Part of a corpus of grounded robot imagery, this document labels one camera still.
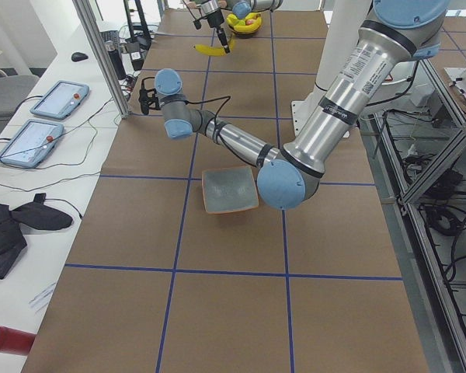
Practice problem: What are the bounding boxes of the lower blue teach pendant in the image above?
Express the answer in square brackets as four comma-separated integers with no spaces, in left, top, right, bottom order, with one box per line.
[0,119,64,169]

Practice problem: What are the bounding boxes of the black water bottle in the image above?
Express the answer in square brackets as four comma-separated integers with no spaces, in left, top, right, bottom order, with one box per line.
[105,40,126,81]

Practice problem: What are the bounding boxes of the aluminium frame post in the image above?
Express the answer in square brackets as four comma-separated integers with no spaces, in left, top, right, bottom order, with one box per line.
[72,0,130,119]

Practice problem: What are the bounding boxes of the upper blue teach pendant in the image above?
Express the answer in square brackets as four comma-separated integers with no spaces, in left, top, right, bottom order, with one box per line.
[30,80,90,120]

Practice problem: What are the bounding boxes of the red cylinder tube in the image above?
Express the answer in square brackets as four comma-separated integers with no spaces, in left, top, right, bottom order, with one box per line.
[0,326,37,356]

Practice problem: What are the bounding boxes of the black cloth bundle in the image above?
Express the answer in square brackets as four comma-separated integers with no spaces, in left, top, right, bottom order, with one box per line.
[0,193,73,280]

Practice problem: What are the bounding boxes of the blue teach pendant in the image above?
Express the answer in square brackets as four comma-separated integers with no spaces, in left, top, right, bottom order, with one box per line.
[0,119,64,169]
[30,80,90,120]

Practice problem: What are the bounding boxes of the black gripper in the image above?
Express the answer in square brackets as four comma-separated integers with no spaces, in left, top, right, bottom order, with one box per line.
[206,11,231,54]

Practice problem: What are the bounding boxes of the yellow banana bunch in basket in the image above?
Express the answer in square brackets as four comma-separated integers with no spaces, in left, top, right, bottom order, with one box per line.
[226,12,263,33]

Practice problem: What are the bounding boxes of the grey square plate orange rim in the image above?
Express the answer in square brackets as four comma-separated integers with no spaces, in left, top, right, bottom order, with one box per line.
[202,166,259,214]

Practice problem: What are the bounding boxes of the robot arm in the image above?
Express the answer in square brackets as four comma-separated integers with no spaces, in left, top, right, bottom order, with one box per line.
[193,0,283,54]
[155,1,449,210]

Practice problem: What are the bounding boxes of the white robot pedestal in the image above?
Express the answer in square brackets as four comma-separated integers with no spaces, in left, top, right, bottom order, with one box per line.
[292,0,372,134]

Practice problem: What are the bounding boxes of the black computer mouse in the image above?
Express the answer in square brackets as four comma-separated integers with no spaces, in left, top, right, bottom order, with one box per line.
[71,52,89,62]

